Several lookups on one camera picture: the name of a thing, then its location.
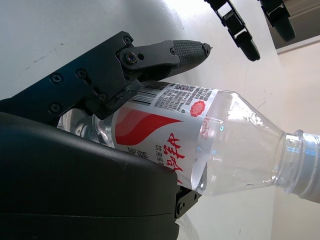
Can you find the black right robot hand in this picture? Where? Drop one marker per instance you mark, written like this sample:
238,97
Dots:
75,175

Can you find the clear plastic water bottle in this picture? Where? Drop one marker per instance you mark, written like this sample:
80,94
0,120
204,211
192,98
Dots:
237,150

